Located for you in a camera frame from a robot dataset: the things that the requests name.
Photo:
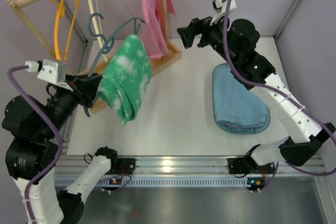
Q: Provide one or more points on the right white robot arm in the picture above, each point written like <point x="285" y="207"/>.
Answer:
<point x="306" y="133"/>

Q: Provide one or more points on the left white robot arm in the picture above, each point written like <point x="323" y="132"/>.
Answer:
<point x="37" y="145"/>

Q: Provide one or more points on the pink garment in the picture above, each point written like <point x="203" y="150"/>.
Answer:
<point x="152" y="36"/>

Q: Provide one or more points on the aluminium mounting rail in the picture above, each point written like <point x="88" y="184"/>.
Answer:
<point x="155" y="165"/>

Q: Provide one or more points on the blue-grey plastic hanger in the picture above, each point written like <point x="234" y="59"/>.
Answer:
<point x="105" y="43"/>

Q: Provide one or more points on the blue plastic tray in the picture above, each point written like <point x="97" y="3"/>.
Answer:
<point x="240" y="98"/>

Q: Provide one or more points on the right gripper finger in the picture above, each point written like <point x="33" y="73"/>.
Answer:
<point x="188" y="33"/>
<point x="208" y="38"/>

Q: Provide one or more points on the wooden clothes rack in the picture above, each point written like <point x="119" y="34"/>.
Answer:
<point x="126" y="75"/>

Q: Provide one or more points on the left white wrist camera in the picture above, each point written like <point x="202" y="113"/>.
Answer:
<point x="50" y="70"/>

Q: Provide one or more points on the green tie-dye trousers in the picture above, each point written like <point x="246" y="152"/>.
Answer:
<point x="126" y="77"/>

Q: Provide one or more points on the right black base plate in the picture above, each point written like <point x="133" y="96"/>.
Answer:
<point x="239" y="165"/>

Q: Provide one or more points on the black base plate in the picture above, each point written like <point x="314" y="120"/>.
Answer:
<point x="239" y="165"/>
<point x="122" y="166"/>

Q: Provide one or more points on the light blue folded cloth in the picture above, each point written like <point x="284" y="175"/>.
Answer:
<point x="236" y="103"/>

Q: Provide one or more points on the cream plastic hanger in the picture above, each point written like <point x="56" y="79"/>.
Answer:
<point x="94" y="22"/>

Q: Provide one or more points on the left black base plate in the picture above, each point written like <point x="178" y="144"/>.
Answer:
<point x="122" y="166"/>

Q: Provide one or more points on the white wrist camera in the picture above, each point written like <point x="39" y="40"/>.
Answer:
<point x="50" y="70"/>
<point x="220" y="8"/>

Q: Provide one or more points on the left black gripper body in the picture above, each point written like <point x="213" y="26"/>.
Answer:
<point x="79" y="91"/>

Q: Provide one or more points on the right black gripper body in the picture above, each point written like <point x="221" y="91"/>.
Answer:
<point x="200" y="32"/>

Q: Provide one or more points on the perforated grey cable duct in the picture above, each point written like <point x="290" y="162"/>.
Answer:
<point x="181" y="182"/>

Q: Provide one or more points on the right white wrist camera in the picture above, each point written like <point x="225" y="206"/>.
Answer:
<point x="220" y="8"/>

